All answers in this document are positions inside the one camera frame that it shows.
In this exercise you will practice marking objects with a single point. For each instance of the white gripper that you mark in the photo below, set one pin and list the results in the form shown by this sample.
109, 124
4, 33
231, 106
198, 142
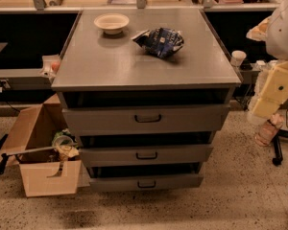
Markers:
283, 33

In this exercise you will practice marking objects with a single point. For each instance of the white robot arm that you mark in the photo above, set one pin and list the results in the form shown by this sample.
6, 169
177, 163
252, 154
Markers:
274, 32

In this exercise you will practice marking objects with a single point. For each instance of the grey top drawer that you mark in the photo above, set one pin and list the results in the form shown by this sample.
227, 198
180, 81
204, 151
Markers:
145, 120

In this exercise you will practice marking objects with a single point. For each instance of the grey drawer cabinet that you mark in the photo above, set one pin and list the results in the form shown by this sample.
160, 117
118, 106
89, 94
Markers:
99, 70

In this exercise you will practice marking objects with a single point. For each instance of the tan bag on floor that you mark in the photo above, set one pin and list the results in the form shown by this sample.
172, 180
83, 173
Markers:
268, 130

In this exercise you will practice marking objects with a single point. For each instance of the white cup on shelf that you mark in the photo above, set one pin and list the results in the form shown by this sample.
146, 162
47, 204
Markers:
237, 58

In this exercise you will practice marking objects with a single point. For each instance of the blue crumpled chip bag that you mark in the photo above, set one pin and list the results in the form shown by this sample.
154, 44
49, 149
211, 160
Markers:
161, 42

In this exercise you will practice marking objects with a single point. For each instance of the white paper bowl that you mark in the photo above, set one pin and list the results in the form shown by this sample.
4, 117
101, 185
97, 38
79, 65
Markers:
111, 23

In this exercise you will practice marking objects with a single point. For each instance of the plastic bag with red item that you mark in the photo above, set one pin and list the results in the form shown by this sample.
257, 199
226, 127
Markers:
50, 66

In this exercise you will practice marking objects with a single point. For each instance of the cardboard box with trash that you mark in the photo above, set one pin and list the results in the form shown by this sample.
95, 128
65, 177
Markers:
29, 146

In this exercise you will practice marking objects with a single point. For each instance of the grey grabber stick tool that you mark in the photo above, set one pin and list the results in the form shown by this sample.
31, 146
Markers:
69, 150

